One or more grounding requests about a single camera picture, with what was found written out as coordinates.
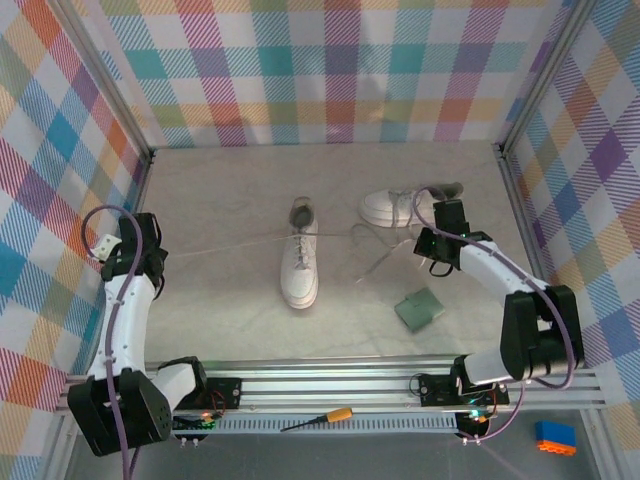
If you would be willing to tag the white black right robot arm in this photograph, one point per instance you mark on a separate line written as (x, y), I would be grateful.
(500, 272)

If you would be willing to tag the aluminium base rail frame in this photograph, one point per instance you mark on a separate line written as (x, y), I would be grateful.
(325, 390)

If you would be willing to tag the white sneaker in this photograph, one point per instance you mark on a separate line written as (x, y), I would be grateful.
(380, 210)
(300, 285)

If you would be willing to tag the green fabric wallet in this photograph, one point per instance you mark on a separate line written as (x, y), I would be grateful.
(419, 310)

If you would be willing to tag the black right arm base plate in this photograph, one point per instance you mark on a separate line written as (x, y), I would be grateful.
(435, 390)

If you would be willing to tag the small circuit board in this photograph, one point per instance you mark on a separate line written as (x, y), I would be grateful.
(475, 417)
(192, 424)

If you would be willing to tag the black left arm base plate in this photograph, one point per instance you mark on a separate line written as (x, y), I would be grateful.
(227, 390)

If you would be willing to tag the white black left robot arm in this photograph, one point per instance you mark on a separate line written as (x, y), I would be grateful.
(125, 320)

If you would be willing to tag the aluminium side rail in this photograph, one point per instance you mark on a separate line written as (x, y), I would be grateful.
(530, 250)
(142, 190)

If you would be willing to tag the blue orange toy brick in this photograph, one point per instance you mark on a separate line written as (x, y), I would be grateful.
(555, 435)

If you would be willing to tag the aluminium corner post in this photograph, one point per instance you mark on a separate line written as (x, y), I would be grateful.
(545, 75)
(110, 90)

